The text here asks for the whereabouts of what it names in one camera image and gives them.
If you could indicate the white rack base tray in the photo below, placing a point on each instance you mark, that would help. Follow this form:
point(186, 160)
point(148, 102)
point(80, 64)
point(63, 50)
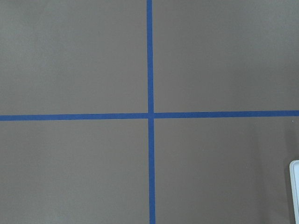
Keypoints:
point(294, 177)

